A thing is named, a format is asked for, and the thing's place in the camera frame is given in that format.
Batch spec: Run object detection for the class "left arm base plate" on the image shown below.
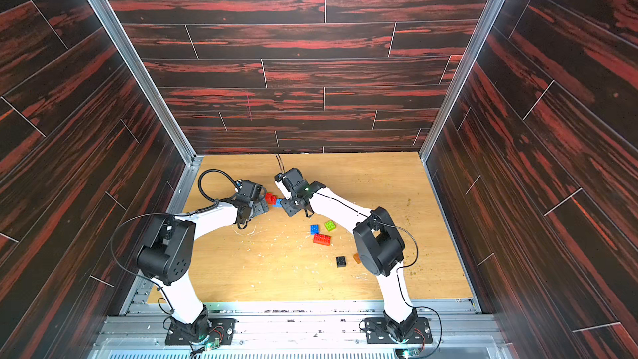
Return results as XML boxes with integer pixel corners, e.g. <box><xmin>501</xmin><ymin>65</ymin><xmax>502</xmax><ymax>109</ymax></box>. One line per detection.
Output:
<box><xmin>164</xmin><ymin>317</ymin><xmax>237</xmax><ymax>347</ymax></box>

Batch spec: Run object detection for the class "aluminium front rail frame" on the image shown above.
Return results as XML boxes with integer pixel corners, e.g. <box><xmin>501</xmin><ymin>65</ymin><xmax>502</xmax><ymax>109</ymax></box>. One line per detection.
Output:
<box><xmin>89</xmin><ymin>299</ymin><xmax>515</xmax><ymax>358</ymax></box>

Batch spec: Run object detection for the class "lime green square lego brick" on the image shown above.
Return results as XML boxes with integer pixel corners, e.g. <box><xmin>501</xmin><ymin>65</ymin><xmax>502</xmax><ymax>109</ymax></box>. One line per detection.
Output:
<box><xmin>324</xmin><ymin>220</ymin><xmax>337</xmax><ymax>231</ymax></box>

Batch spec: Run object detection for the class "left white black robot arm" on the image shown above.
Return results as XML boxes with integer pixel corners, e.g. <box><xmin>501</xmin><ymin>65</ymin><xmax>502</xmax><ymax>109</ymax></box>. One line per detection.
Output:
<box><xmin>136</xmin><ymin>179</ymin><xmax>268</xmax><ymax>325</ymax></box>

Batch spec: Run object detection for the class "left aluminium corner post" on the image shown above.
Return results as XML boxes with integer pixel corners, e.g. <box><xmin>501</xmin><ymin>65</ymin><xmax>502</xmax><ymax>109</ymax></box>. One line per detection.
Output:
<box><xmin>63</xmin><ymin>0</ymin><xmax>198</xmax><ymax>163</ymax></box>

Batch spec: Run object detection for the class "aluminium corner post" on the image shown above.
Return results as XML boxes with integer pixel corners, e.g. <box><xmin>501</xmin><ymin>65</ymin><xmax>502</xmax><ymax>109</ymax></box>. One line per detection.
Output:
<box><xmin>63</xmin><ymin>0</ymin><xmax>198</xmax><ymax>163</ymax></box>
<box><xmin>419</xmin><ymin>0</ymin><xmax>525</xmax><ymax>163</ymax></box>

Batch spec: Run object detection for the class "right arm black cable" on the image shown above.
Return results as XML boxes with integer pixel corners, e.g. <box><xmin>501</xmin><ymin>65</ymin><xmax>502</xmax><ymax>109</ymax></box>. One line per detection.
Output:
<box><xmin>275</xmin><ymin>153</ymin><xmax>444</xmax><ymax>346</ymax></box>

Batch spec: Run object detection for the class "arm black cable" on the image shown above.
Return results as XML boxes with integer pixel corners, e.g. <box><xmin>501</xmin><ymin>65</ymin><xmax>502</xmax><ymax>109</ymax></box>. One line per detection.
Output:
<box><xmin>109</xmin><ymin>168</ymin><xmax>245</xmax><ymax>310</ymax></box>
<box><xmin>275</xmin><ymin>153</ymin><xmax>444</xmax><ymax>346</ymax></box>

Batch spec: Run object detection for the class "right aluminium corner post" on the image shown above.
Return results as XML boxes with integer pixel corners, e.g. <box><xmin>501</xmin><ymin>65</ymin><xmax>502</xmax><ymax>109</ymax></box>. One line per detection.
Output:
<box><xmin>419</xmin><ymin>0</ymin><xmax>525</xmax><ymax>163</ymax></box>

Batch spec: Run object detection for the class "long red lego brick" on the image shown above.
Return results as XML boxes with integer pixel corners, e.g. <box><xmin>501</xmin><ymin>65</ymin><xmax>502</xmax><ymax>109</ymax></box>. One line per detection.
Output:
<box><xmin>313</xmin><ymin>234</ymin><xmax>331</xmax><ymax>246</ymax></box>

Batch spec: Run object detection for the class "small red lego brick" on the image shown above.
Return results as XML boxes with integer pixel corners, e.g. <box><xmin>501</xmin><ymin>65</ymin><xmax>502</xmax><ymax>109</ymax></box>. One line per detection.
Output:
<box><xmin>265</xmin><ymin>193</ymin><xmax>277</xmax><ymax>205</ymax></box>

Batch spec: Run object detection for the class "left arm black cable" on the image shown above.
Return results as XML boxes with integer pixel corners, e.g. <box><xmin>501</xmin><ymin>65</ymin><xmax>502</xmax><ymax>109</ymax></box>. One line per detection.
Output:
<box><xmin>109</xmin><ymin>168</ymin><xmax>245</xmax><ymax>310</ymax></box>

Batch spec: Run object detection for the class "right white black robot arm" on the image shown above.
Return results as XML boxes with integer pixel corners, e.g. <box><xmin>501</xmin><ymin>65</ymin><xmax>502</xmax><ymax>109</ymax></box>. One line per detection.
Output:
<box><xmin>274</xmin><ymin>168</ymin><xmax>418</xmax><ymax>342</ymax></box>

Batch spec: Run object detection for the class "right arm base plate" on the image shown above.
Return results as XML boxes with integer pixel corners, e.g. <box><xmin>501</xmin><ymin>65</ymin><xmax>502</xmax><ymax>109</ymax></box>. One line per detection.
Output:
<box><xmin>359</xmin><ymin>317</ymin><xmax>434</xmax><ymax>345</ymax></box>

